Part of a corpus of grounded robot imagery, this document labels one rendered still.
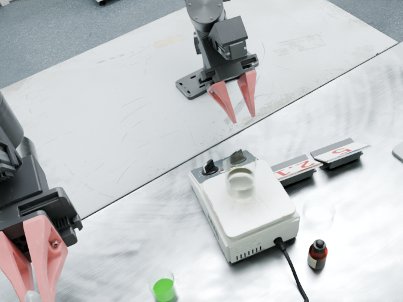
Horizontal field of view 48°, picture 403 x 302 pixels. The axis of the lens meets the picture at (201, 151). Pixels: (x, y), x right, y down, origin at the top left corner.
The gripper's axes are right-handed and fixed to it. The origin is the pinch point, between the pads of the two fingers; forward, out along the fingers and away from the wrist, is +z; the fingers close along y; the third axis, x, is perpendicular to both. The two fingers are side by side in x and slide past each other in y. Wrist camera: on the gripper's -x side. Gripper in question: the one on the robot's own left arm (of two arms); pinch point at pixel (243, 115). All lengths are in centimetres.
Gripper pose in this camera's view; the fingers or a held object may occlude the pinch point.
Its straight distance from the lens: 78.6
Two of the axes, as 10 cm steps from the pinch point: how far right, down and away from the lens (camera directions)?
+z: 3.4, 9.4, 0.1
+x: -1.4, 0.4, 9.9
